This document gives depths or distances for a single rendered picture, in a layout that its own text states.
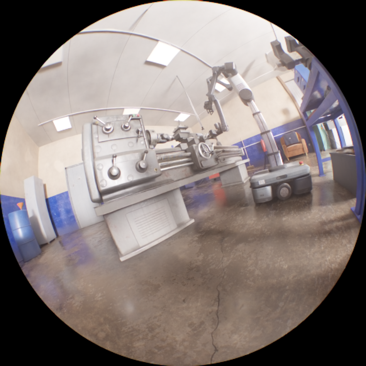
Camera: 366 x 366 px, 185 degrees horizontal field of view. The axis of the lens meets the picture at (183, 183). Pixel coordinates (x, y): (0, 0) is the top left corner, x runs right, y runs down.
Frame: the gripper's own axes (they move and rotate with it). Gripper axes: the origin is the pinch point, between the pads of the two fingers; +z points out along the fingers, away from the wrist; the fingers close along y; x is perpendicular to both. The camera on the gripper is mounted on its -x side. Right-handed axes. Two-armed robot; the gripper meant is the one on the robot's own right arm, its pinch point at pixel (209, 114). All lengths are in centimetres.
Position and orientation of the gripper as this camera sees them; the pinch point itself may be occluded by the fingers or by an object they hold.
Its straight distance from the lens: 182.3
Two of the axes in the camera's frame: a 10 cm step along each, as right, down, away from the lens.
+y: -6.3, 2.3, -7.4
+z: -0.9, 9.3, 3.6
